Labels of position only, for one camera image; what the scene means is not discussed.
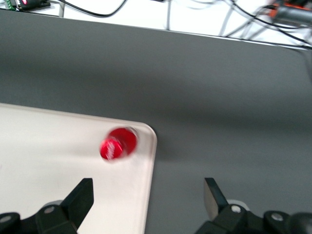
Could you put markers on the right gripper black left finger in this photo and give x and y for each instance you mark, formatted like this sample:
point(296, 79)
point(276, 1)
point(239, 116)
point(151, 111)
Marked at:
point(75, 204)

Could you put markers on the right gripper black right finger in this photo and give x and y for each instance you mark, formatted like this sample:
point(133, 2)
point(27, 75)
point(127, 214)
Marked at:
point(226, 217)

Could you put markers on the red soda can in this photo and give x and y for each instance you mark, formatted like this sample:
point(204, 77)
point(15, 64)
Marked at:
point(118, 145)

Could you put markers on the white plastic tray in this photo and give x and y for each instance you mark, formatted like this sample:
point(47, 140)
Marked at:
point(36, 151)

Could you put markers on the grey table mat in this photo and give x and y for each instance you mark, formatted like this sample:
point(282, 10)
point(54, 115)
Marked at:
point(207, 97)

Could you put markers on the black device with red label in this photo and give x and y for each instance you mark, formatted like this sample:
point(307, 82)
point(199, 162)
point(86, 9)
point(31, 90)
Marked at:
point(29, 3)

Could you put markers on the orange and grey tool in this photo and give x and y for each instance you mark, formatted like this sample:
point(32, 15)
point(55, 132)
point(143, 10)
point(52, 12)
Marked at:
point(290, 9)

